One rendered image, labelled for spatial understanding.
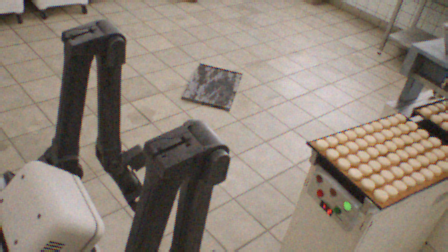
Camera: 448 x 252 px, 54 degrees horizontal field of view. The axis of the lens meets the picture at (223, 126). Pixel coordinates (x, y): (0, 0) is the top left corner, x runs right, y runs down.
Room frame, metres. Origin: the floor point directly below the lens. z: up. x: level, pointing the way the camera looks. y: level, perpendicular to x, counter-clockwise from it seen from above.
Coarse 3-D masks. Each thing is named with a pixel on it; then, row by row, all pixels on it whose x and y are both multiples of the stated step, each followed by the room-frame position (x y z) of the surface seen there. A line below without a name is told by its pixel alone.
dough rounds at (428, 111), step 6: (444, 102) 2.01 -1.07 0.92; (426, 108) 1.93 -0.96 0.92; (432, 108) 1.93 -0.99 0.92; (438, 108) 1.95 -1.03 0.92; (444, 108) 1.95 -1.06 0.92; (426, 114) 1.87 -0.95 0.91; (432, 114) 1.90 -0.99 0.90; (438, 114) 1.91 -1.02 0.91; (444, 114) 1.89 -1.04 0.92; (432, 120) 1.84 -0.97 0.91; (438, 120) 1.83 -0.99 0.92; (444, 120) 1.86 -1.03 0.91; (444, 126) 1.79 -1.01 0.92
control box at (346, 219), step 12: (312, 180) 1.39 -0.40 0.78; (324, 180) 1.35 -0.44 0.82; (312, 192) 1.38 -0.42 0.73; (324, 192) 1.33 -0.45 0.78; (336, 192) 1.29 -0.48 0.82; (348, 192) 1.29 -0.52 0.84; (336, 204) 1.28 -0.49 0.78; (360, 204) 1.24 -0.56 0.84; (336, 216) 1.26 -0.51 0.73; (348, 216) 1.23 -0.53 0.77; (348, 228) 1.22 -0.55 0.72
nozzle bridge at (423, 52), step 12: (420, 48) 2.00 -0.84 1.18; (432, 48) 2.03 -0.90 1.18; (444, 48) 2.06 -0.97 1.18; (408, 60) 2.02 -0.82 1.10; (420, 60) 2.04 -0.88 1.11; (432, 60) 2.03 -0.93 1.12; (444, 60) 1.92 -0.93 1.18; (408, 72) 2.00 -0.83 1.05; (420, 72) 2.03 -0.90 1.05; (432, 72) 2.00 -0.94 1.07; (444, 72) 1.96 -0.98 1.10; (408, 84) 2.09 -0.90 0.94; (420, 84) 2.12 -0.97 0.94; (432, 84) 1.93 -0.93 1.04; (408, 96) 2.09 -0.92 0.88; (444, 96) 1.87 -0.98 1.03
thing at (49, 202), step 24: (24, 168) 0.69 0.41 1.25; (48, 168) 0.71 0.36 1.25; (24, 192) 0.63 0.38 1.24; (48, 192) 0.62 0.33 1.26; (72, 192) 0.68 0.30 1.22; (0, 216) 0.61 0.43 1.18; (24, 216) 0.58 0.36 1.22; (48, 216) 0.57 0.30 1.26; (72, 216) 0.59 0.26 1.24; (96, 216) 0.65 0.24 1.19; (24, 240) 0.54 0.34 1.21; (48, 240) 0.54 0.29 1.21; (72, 240) 0.57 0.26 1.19; (96, 240) 0.61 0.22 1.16
